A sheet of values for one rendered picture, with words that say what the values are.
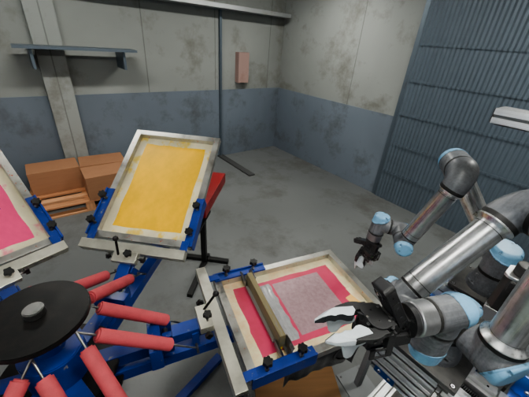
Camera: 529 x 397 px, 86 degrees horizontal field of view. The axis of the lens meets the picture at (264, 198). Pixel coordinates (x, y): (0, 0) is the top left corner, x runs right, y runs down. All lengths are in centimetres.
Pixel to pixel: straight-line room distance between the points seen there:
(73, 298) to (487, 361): 129
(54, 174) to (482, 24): 552
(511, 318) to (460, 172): 57
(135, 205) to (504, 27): 410
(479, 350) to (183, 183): 158
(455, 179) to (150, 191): 159
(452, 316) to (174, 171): 164
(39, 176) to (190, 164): 301
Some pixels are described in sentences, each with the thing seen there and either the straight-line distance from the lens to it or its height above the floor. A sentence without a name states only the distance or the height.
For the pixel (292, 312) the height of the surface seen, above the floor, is 96.
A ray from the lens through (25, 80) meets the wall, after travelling 496.
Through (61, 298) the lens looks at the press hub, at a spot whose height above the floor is 132.
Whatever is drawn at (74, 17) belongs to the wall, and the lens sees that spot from 497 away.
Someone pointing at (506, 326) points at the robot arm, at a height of 156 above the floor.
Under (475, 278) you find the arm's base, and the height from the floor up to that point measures 130.
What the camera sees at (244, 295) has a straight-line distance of 162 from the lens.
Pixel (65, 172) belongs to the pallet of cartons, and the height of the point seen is 42.
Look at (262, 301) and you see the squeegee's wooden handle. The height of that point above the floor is 106.
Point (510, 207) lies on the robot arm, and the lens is 91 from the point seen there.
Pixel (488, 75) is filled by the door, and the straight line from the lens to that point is 441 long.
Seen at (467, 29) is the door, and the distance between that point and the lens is 454.
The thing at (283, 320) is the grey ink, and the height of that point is 96.
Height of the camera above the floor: 216
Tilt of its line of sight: 29 degrees down
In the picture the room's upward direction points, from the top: 5 degrees clockwise
